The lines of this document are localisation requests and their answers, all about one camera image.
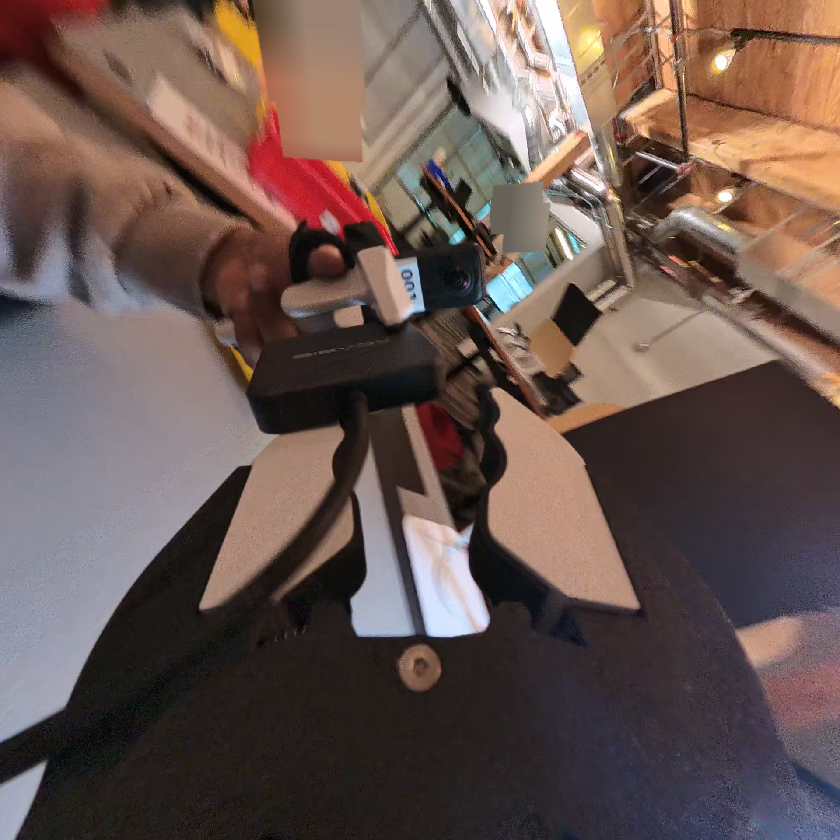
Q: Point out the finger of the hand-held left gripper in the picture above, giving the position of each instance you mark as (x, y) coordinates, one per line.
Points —
(322, 295)

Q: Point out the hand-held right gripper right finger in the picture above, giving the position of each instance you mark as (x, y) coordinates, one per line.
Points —
(558, 525)

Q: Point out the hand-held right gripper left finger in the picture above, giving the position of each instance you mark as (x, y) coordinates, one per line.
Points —
(282, 525)

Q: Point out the black hdmi switch with button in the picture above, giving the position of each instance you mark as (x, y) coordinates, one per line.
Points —
(341, 374)

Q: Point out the person's left forearm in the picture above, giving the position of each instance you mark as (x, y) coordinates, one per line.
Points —
(105, 197)

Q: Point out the person's left hand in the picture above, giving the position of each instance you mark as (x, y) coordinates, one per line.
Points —
(256, 295)

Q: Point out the cluttered wooden desk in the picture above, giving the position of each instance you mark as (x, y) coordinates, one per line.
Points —
(492, 355)

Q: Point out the red plastic bin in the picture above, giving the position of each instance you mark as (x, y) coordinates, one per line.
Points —
(309, 184)

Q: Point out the tan cardboard sheet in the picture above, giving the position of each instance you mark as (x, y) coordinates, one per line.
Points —
(554, 348)

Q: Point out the black panel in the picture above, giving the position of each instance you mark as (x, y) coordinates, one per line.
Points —
(575, 315)

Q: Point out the red bag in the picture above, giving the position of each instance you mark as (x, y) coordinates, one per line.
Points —
(446, 440)

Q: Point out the white printed paper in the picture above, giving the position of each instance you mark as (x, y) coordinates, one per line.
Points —
(197, 125)

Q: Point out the wooden post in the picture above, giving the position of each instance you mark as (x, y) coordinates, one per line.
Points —
(558, 155)

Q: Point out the silver air duct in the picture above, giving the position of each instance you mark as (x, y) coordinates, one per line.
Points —
(735, 263)

